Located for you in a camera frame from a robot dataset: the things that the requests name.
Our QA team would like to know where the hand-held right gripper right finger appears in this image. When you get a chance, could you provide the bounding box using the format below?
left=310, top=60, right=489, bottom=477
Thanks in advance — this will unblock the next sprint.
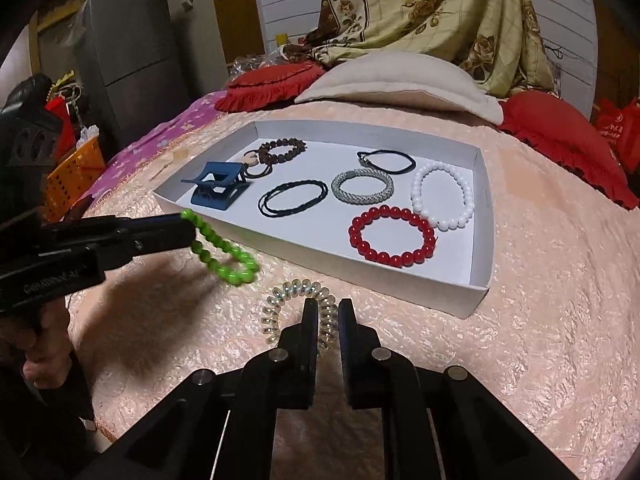
left=337, top=298, right=577, bottom=480

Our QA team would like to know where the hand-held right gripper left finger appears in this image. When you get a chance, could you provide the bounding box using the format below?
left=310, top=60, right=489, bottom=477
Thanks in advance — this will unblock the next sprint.
left=107, top=298, right=321, bottom=480

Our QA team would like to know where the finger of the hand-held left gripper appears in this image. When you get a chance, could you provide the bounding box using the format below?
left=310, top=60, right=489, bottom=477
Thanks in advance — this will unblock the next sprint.
left=115, top=213, right=199, bottom=257

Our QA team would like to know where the clear spiral hair tie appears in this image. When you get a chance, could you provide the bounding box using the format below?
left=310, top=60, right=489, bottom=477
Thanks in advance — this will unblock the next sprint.
left=259, top=281, right=337, bottom=349

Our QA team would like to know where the green bead bracelet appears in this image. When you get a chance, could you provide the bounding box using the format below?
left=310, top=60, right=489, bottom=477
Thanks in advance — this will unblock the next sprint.
left=180, top=208, right=261, bottom=287

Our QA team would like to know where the blue hair claw clip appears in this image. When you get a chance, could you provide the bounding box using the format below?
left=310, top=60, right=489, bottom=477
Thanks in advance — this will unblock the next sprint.
left=180, top=160, right=250, bottom=210

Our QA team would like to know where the thin black double hair tie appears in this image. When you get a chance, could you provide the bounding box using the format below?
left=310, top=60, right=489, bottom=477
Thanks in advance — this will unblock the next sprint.
left=257, top=178, right=330, bottom=220

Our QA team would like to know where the black hair tie with charm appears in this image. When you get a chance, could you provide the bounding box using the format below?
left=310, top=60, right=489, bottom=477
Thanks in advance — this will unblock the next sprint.
left=242, top=149, right=274, bottom=179

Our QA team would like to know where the white shallow box tray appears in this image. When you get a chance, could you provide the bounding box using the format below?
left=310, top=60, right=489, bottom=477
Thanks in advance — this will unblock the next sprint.
left=152, top=119, right=496, bottom=320

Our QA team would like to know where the red bead bracelet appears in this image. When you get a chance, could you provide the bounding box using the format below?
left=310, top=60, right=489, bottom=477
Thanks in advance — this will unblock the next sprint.
left=348, top=204, right=437, bottom=267

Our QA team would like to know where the brown bead bracelet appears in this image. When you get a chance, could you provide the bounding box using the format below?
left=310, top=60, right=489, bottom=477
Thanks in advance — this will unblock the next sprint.
left=257, top=138, right=308, bottom=166

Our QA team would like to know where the silver grey hair tie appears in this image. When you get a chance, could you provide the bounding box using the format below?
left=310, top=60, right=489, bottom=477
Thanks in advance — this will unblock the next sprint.
left=331, top=169, right=395, bottom=206

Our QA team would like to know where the white bead bracelet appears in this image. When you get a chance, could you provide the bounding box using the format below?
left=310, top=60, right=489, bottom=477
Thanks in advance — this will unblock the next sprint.
left=409, top=161, right=475, bottom=231

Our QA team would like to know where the person's left forearm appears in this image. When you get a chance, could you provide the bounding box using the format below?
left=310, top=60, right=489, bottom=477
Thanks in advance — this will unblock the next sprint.
left=0, top=350, right=98, bottom=480

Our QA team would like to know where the person's left hand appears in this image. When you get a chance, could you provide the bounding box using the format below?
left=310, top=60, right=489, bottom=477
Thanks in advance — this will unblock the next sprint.
left=0, top=304, right=77, bottom=387

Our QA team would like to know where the orange plastic basket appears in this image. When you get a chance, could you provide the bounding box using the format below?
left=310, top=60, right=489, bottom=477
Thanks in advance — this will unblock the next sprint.
left=42, top=137, right=107, bottom=224

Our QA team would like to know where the purple floral sheet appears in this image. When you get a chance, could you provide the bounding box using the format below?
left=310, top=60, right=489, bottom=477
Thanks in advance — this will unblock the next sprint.
left=89, top=90, right=237, bottom=202

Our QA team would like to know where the red gift bag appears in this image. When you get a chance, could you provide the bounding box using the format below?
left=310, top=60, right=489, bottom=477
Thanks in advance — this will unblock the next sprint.
left=44, top=94, right=77, bottom=162

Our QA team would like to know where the dark round object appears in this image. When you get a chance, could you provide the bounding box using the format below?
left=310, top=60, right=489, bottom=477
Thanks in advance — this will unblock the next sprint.
left=0, top=73, right=54, bottom=112

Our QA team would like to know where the grey refrigerator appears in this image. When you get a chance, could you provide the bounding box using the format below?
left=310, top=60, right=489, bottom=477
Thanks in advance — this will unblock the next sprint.
left=75, top=0, right=232, bottom=149

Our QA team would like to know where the red fringed pillow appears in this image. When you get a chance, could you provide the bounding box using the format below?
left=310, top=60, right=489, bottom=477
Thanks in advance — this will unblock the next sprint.
left=214, top=62, right=327, bottom=113

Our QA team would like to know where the clear plastic bag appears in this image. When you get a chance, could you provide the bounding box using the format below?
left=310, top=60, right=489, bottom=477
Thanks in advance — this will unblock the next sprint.
left=228, top=52, right=282, bottom=79

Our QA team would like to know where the pink textured bedspread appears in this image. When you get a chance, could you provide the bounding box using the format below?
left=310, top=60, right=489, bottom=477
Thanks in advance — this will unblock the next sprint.
left=65, top=99, right=640, bottom=480

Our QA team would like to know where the beige pillow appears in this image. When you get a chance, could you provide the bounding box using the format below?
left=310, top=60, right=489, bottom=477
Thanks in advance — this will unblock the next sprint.
left=293, top=51, right=504, bottom=125

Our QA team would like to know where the red ruffled pillow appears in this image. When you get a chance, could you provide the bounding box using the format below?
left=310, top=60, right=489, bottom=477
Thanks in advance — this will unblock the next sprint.
left=497, top=90, right=640, bottom=210

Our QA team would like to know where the red shopping bag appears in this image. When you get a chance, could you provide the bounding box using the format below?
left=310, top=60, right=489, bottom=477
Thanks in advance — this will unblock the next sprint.
left=592, top=98, right=640, bottom=174

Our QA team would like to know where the yellow floral quilt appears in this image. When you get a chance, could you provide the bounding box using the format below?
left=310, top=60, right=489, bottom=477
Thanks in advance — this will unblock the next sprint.
left=281, top=0, right=562, bottom=99

